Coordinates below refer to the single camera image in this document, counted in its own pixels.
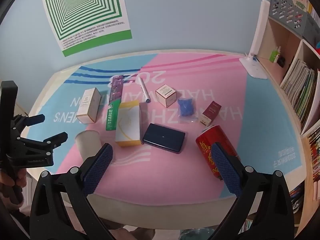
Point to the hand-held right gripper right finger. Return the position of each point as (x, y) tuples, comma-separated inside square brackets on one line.
[(226, 170)]

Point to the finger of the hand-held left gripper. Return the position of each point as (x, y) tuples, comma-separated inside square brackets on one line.
[(55, 138), (32, 119)]

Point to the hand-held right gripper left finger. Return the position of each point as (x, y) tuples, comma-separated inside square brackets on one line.
[(97, 170)]

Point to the red drink can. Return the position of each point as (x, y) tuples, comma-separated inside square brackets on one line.
[(207, 145)]

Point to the teal bin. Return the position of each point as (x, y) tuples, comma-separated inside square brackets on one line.
[(197, 235)]

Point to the small white cube box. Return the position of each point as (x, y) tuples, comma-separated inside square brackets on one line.
[(165, 96)]

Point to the person's left hand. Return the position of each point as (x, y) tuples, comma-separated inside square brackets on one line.
[(21, 178)]

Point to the tall white carton box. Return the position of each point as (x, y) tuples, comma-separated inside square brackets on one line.
[(87, 105)]

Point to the white and yellow box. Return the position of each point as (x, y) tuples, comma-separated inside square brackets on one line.
[(128, 122)]

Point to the purple and green toothpaste box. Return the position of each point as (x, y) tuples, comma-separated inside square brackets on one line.
[(112, 115)]

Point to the small dark red box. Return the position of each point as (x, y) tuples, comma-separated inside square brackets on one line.
[(211, 112)]

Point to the pink and blue printed mat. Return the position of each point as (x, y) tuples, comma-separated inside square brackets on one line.
[(162, 172)]

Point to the dark blue flat case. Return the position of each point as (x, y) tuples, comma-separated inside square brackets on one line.
[(162, 137)]

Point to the blue item in plastic bag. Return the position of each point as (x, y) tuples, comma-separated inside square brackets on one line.
[(186, 107)]

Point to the row of colourful book spines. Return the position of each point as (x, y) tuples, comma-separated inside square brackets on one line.
[(315, 152)]

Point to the white marker pen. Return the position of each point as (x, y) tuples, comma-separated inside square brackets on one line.
[(144, 90)]

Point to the row of leaning magazines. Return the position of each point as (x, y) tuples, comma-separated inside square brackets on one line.
[(302, 90)]

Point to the small black item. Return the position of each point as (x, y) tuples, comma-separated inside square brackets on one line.
[(281, 62)]

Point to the small green and white bottle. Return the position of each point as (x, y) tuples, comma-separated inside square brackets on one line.
[(274, 55)]

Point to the wooden bookshelf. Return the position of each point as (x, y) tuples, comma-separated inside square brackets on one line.
[(287, 45)]

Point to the white desk lamp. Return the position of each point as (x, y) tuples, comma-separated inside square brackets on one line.
[(260, 30)]

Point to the grey perforated basket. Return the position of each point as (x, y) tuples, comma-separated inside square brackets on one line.
[(287, 5), (312, 30)]

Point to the green striped wall poster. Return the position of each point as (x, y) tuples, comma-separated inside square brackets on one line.
[(85, 5)]

